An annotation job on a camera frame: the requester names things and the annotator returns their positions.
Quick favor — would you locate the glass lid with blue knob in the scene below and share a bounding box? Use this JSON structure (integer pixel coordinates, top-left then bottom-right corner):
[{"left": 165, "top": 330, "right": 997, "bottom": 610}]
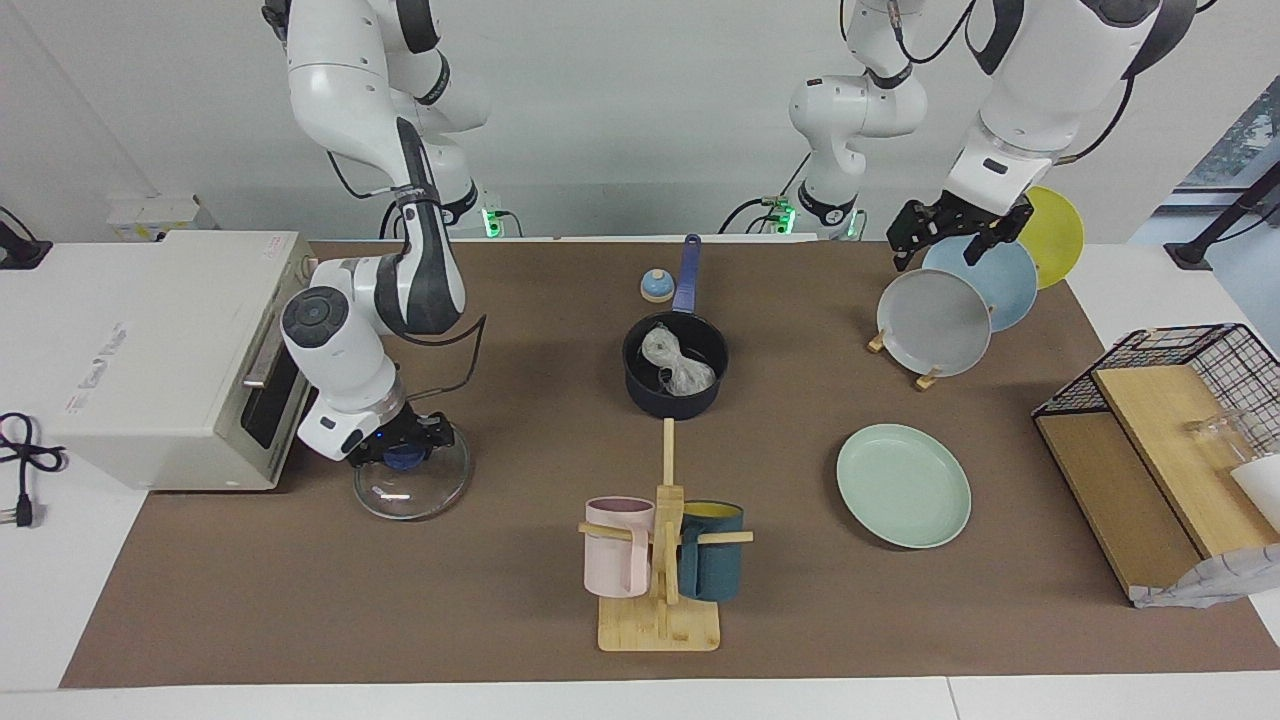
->
[{"left": 352, "top": 440, "right": 473, "bottom": 523}]

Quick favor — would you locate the white vermicelli bundle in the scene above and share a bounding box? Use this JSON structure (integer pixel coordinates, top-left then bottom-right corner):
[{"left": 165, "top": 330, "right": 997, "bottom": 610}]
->
[{"left": 640, "top": 322, "right": 719, "bottom": 393}]

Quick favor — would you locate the light blue plate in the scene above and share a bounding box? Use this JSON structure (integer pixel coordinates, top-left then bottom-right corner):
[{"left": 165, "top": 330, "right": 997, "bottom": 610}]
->
[{"left": 922, "top": 235, "right": 1040, "bottom": 333}]

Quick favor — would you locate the grey plate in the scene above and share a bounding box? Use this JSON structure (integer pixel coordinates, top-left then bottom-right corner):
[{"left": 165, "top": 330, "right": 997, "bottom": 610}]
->
[{"left": 876, "top": 268, "right": 993, "bottom": 379}]

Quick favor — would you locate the yellow plate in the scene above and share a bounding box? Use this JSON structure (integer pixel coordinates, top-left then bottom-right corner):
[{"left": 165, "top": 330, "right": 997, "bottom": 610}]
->
[{"left": 1018, "top": 186, "right": 1085, "bottom": 291}]

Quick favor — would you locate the wooden plate rack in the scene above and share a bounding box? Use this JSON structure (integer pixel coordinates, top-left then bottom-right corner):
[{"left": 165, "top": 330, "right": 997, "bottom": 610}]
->
[{"left": 868, "top": 325, "right": 946, "bottom": 391}]

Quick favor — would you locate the pale green plate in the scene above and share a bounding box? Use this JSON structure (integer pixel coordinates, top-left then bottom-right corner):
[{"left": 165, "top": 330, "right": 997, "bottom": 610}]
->
[{"left": 836, "top": 423, "right": 973, "bottom": 550}]

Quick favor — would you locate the brown table mat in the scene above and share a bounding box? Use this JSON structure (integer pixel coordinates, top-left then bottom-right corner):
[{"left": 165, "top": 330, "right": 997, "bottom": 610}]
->
[{"left": 60, "top": 240, "right": 1280, "bottom": 689}]

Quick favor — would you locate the pink mug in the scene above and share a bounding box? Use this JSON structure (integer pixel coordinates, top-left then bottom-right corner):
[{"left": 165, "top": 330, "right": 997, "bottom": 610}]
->
[{"left": 584, "top": 497, "right": 656, "bottom": 599}]

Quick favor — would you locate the black stand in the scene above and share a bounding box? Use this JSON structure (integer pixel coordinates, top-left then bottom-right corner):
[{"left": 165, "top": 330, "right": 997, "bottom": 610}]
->
[
  {"left": 1165, "top": 165, "right": 1280, "bottom": 271},
  {"left": 0, "top": 207, "right": 53, "bottom": 271}
]

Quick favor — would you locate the beige toaster oven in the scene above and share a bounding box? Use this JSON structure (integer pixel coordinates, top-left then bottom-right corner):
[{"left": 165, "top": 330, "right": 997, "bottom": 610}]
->
[{"left": 45, "top": 230, "right": 341, "bottom": 493}]

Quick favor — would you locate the window pane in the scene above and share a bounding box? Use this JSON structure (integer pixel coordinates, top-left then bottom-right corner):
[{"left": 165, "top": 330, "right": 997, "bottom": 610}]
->
[{"left": 1175, "top": 75, "right": 1280, "bottom": 191}]

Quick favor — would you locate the wooden mug tree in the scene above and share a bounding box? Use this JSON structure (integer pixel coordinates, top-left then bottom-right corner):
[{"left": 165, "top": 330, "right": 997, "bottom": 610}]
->
[{"left": 578, "top": 418, "right": 754, "bottom": 653}]

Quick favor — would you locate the dark teal mug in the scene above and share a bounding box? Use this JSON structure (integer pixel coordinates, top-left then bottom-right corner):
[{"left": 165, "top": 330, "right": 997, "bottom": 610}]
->
[{"left": 678, "top": 500, "right": 745, "bottom": 602}]

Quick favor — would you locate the white cup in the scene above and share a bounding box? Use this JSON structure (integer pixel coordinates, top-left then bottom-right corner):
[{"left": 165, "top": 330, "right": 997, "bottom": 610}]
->
[{"left": 1230, "top": 455, "right": 1280, "bottom": 531}]

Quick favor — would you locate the grey patterned cloth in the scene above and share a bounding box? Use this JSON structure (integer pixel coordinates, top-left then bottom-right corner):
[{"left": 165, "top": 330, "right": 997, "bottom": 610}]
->
[{"left": 1130, "top": 545, "right": 1280, "bottom": 609}]

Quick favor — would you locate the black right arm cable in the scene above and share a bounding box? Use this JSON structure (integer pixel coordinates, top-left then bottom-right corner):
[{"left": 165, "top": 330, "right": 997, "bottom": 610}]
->
[{"left": 325, "top": 150, "right": 491, "bottom": 403}]

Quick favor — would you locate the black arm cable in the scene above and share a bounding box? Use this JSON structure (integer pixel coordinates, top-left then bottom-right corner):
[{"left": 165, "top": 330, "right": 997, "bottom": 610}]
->
[
  {"left": 890, "top": 0, "right": 1201, "bottom": 166},
  {"left": 325, "top": 150, "right": 491, "bottom": 403}
]

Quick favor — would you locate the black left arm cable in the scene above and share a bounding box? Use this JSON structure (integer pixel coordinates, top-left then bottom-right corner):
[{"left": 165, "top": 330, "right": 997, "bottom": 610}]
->
[{"left": 890, "top": 0, "right": 1201, "bottom": 166}]

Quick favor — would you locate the black pot with blue handle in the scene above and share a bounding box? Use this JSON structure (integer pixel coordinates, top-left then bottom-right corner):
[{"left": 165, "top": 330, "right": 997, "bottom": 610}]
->
[{"left": 622, "top": 234, "right": 730, "bottom": 420}]

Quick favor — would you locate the wooden shelf with wire basket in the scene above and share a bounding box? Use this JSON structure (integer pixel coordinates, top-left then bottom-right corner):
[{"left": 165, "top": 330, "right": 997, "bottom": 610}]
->
[{"left": 1032, "top": 323, "right": 1280, "bottom": 601}]

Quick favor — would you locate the white wall box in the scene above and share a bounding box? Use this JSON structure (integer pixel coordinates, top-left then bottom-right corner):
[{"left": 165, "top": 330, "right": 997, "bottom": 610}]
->
[{"left": 107, "top": 195, "right": 201, "bottom": 243}]

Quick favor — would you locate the black power cable with plug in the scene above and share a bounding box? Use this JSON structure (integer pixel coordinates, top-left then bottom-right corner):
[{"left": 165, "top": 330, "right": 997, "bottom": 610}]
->
[{"left": 0, "top": 412, "right": 67, "bottom": 529}]

